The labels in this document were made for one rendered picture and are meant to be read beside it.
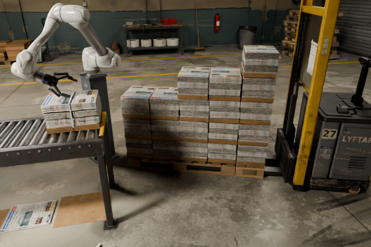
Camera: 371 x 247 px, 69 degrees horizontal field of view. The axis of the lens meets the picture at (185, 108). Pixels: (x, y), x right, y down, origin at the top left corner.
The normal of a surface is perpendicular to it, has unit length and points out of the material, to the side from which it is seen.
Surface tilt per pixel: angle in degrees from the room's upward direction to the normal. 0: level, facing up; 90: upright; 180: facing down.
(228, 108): 90
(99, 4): 90
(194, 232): 0
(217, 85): 90
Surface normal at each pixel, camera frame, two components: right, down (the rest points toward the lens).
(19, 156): 0.22, 0.38
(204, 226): 0.00, -0.92
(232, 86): -0.12, 0.39
